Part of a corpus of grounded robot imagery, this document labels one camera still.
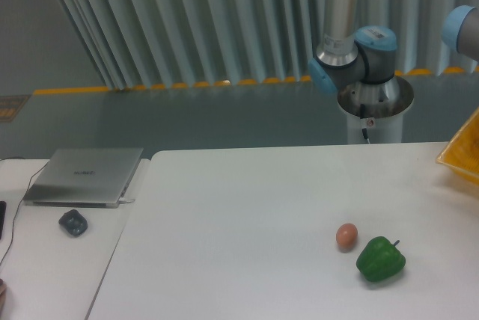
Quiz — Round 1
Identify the green bell pepper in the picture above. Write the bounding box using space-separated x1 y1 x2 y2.
356 236 406 283

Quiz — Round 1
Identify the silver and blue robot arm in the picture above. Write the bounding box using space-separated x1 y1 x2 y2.
308 0 478 93

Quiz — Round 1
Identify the black pedestal cable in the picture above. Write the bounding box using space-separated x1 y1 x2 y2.
359 103 371 145

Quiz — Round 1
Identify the white USB plug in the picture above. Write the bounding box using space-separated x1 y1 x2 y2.
118 197 135 204

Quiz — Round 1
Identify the black phone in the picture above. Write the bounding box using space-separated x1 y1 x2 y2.
0 201 7 239

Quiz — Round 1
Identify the brown egg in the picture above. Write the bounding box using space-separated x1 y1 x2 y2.
335 223 358 250

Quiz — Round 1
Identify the person's hand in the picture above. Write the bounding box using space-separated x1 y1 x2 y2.
0 279 7 312

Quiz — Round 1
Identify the corrugated grey partition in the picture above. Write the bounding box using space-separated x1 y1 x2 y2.
60 0 478 89

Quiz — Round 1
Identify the yellow plastic basket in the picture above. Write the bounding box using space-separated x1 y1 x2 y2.
436 109 478 185

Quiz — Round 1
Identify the silver laptop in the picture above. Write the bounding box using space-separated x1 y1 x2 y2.
23 147 143 208

